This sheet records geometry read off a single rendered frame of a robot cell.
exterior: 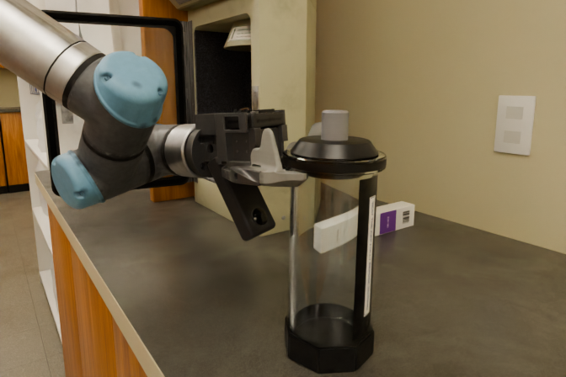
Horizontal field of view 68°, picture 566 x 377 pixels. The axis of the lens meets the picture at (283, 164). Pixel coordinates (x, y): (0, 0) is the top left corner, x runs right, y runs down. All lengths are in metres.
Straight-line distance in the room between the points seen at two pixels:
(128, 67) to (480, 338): 0.51
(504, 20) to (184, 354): 0.82
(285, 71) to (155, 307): 0.48
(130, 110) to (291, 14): 0.46
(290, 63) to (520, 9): 0.45
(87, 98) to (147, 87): 0.07
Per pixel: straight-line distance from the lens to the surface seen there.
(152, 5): 1.12
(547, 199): 0.94
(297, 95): 0.84
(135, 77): 0.47
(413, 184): 1.10
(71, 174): 0.56
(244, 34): 0.90
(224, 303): 0.62
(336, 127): 0.43
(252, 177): 0.45
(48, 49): 0.51
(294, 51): 0.84
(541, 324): 0.65
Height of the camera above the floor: 1.24
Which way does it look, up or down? 11 degrees down
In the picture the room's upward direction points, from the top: straight up
